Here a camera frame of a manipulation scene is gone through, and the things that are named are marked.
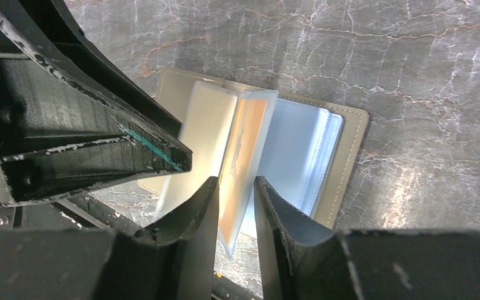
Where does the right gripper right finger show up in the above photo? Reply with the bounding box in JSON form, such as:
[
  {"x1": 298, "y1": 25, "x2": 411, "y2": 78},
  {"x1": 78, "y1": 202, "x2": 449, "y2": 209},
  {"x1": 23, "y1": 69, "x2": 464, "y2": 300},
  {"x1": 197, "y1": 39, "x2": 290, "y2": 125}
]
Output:
[{"x1": 254, "y1": 176, "x2": 480, "y2": 299}]

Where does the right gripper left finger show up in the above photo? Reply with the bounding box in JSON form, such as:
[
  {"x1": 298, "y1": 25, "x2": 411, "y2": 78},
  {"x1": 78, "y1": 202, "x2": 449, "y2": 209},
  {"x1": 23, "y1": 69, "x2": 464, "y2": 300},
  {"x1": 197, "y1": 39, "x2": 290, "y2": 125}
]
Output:
[{"x1": 0, "y1": 176, "x2": 219, "y2": 299}]

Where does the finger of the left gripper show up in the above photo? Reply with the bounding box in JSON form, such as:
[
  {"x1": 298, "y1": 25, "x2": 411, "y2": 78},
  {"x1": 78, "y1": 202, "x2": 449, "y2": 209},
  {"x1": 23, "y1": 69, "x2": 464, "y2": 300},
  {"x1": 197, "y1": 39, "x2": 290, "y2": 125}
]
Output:
[
  {"x1": 0, "y1": 1, "x2": 192, "y2": 208},
  {"x1": 20, "y1": 1, "x2": 181, "y2": 138}
]

